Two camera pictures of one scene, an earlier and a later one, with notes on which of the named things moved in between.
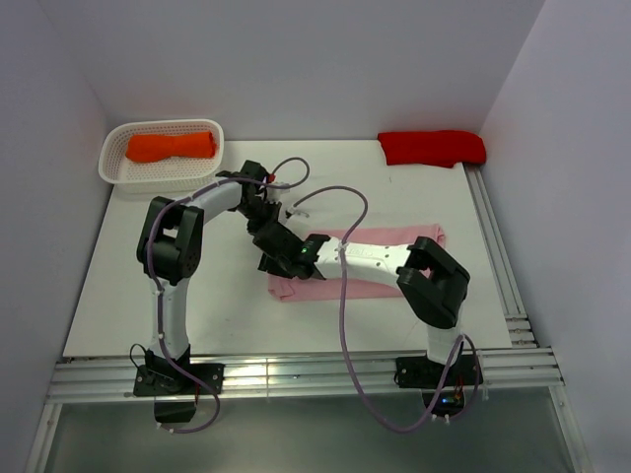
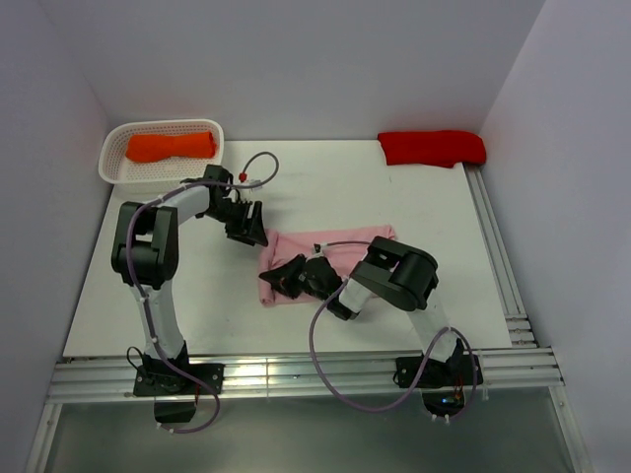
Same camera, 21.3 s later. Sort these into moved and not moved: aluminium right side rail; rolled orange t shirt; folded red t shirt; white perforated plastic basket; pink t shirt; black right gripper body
Moved: pink t shirt; black right gripper body
Not moved: white perforated plastic basket; folded red t shirt; aluminium right side rail; rolled orange t shirt
